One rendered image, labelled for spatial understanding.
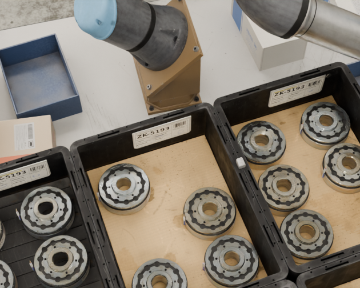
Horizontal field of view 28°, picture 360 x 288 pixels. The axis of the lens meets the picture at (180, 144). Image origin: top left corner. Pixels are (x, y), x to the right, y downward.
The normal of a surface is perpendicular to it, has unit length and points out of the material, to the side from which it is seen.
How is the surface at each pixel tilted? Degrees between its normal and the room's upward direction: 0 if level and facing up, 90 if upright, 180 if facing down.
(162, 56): 72
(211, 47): 0
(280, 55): 90
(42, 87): 0
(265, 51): 90
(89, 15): 49
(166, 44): 58
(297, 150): 0
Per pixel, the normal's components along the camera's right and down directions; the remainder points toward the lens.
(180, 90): 0.24, 0.83
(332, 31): 0.24, 0.46
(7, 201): 0.00, -0.51
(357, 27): 0.41, -0.07
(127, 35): 0.39, 0.70
